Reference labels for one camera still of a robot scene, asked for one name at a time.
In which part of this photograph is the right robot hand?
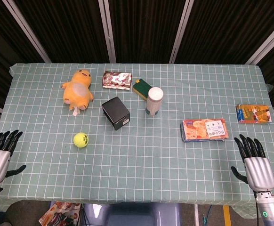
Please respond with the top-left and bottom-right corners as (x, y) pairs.
(231, 134), (274, 192)

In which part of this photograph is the yellow tennis ball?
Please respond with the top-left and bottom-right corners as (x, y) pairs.
(73, 132), (90, 148)

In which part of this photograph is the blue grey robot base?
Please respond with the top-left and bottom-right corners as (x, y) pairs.
(83, 203), (182, 226)

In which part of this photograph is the small orange snack pack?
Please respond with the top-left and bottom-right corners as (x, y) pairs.
(235, 104), (273, 124)

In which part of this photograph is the orange biscuit box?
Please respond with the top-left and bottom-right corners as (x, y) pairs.
(180, 118), (229, 143)

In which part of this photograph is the black cardboard box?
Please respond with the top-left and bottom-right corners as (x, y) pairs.
(101, 96), (131, 131)

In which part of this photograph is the colourful printed bag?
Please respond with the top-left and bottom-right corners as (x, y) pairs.
(38, 201), (83, 226)

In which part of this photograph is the yellow plush duck toy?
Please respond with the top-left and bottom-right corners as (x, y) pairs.
(61, 69), (95, 117)

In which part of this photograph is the green checkered tablecloth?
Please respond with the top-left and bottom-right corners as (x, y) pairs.
(0, 63), (274, 214)

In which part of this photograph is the white cylindrical bottle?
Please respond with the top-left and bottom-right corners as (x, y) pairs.
(145, 87), (164, 117)

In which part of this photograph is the green yellow sponge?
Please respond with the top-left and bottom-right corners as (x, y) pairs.
(132, 79), (154, 102)

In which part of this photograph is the silver red snack packet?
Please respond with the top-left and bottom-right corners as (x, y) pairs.
(102, 71), (132, 91)

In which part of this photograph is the black folding screen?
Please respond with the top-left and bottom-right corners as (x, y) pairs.
(0, 0), (274, 116)

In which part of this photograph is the green floor cable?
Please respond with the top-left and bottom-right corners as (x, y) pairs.
(201, 204), (213, 226)

